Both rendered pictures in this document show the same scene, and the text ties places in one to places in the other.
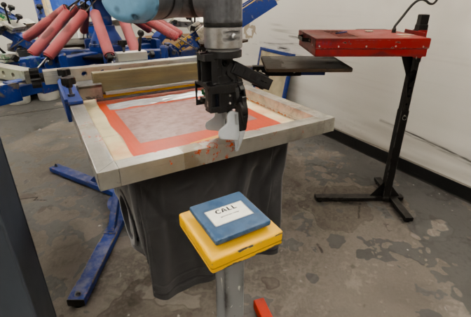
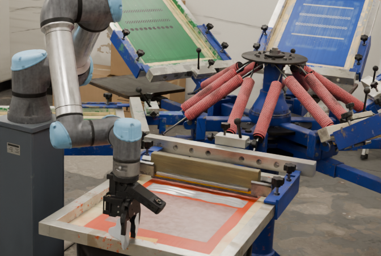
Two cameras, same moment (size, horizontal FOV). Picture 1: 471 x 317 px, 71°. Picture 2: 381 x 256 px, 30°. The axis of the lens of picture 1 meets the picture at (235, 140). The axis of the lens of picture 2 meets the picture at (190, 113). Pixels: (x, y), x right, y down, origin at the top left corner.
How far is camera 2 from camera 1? 1.67 m
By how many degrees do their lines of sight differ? 49
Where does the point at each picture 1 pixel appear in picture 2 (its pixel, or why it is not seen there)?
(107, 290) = not seen: outside the picture
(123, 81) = (174, 166)
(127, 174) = (53, 231)
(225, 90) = (113, 201)
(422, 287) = not seen: outside the picture
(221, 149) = (114, 243)
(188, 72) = (237, 177)
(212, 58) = (111, 178)
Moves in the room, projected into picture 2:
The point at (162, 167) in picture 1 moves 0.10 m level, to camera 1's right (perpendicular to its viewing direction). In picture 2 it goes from (73, 236) to (90, 249)
